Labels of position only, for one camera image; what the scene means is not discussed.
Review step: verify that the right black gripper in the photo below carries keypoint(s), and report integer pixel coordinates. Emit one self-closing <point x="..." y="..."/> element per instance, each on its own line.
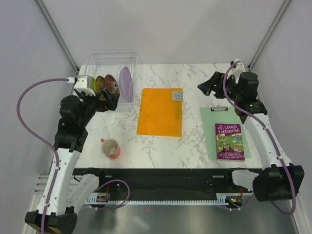
<point x="208" y="86"/>

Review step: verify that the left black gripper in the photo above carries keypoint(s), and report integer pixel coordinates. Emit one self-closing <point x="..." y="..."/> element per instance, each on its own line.
<point x="105" y="105"/>

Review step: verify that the red floral plate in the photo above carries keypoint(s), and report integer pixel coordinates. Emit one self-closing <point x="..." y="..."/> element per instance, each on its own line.
<point x="111" y="84"/>

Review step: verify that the lavender plate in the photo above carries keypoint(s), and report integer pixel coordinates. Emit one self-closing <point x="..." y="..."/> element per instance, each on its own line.
<point x="126" y="84"/>

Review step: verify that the yellow patterned plate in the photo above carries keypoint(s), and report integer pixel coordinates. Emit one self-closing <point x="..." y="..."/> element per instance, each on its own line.
<point x="99" y="85"/>

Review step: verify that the lime green plate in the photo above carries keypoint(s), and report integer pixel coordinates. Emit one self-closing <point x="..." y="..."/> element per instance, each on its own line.
<point x="92" y="83"/>

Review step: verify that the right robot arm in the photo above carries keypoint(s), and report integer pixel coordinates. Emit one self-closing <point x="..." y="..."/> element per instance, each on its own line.
<point x="279" y="178"/>

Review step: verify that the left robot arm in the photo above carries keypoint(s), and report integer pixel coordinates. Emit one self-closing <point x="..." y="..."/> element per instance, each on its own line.
<point x="57" y="211"/>

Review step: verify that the mint green clipboard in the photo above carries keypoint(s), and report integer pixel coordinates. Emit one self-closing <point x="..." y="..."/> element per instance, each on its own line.
<point x="211" y="116"/>

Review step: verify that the orange mug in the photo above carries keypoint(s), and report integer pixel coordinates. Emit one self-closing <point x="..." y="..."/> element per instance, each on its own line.
<point x="110" y="148"/>

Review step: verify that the purple treehouse book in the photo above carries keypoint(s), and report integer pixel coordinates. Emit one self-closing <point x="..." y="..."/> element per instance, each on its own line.
<point x="229" y="142"/>

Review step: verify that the white wire dish rack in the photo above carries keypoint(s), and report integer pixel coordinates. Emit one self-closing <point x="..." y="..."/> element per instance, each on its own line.
<point x="111" y="62"/>

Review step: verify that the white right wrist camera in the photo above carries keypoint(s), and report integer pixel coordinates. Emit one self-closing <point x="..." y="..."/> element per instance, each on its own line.
<point x="238" y="67"/>

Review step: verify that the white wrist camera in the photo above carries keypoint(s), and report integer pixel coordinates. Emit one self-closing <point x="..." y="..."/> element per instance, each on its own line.
<point x="81" y="86"/>
<point x="238" y="67"/>

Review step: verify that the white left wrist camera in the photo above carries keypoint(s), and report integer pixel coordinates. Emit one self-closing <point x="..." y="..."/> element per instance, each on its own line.
<point x="81" y="86"/>

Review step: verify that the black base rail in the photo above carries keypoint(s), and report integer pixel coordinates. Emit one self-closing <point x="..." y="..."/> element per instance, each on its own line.
<point x="166" y="183"/>

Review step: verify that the white cable duct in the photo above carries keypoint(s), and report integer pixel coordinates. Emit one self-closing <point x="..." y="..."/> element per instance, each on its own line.
<point x="97" y="199"/>

